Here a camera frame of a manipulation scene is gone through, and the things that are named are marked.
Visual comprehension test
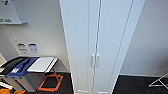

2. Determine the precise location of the white door handle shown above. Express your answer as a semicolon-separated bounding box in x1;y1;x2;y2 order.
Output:
95;53;101;68
90;54;96;69

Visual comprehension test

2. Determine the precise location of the white bin lid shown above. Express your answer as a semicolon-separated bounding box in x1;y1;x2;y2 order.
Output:
26;56;58;74

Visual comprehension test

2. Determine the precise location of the white wardrobe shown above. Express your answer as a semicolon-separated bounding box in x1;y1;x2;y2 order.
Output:
59;0;146;94

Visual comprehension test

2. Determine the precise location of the black bin lid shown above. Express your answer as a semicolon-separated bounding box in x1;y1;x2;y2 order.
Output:
0;57;29;74

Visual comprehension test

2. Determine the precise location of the wall sign black icon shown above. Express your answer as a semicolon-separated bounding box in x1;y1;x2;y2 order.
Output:
16;42;28;54

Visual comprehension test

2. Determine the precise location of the white wall switch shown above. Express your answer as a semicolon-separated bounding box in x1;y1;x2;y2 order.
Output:
12;35;18;42

